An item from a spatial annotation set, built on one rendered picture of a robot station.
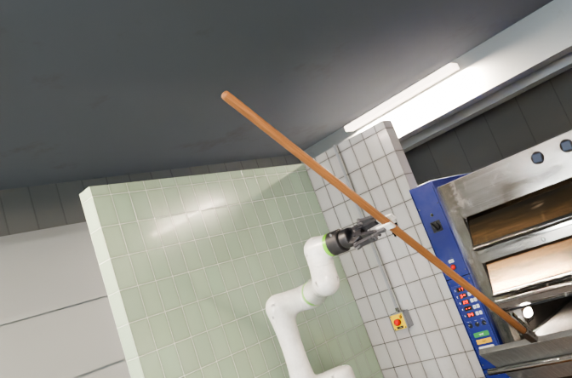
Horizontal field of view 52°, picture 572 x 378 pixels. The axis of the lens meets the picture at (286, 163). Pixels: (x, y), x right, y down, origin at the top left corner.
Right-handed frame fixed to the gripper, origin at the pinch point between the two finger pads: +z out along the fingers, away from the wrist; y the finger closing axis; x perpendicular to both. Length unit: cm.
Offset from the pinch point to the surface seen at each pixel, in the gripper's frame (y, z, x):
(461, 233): -69, -34, -102
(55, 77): -62, -116, 109
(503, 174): -86, 0, -88
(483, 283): -47, -33, -121
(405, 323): -36, -85, -121
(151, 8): -72, -53, 98
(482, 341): -23, -45, -137
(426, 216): -79, -48, -90
